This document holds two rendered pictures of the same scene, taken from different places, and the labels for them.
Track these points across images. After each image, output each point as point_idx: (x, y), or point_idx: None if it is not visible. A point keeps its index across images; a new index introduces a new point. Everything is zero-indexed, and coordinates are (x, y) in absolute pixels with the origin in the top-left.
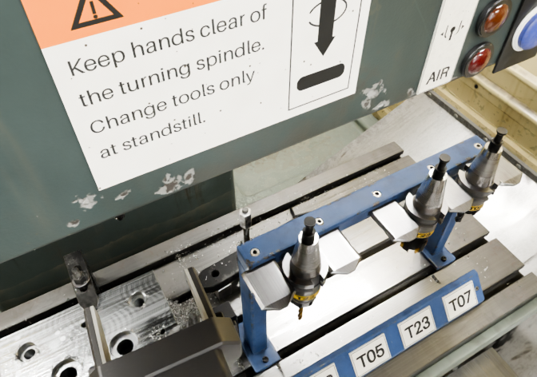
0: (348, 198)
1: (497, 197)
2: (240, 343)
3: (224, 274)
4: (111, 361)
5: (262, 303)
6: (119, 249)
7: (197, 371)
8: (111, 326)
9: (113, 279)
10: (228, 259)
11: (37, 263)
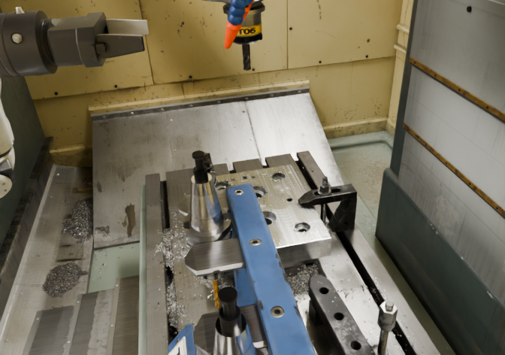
0: (279, 276)
1: None
2: (77, 42)
3: (321, 298)
4: (101, 13)
5: (189, 195)
6: (431, 296)
7: (71, 25)
8: (282, 212)
9: (349, 240)
10: (340, 304)
11: (399, 226)
